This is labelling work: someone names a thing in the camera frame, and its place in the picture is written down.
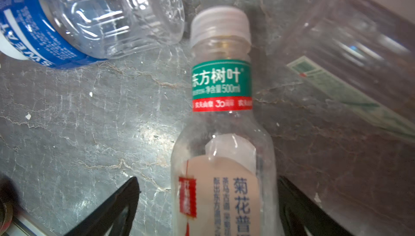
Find Pocari Sweat blue bottle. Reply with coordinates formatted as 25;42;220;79
1;0;185;69

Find chrysanthemum tea bottle green neck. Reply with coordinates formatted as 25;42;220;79
171;6;283;236

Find clear square green-cap bottle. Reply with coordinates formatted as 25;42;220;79
276;0;415;142

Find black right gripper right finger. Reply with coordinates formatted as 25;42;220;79
277;176;352;236

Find aluminium front rail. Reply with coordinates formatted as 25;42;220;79
1;205;56;236

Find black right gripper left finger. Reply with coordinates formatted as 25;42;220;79
67;177;140;236

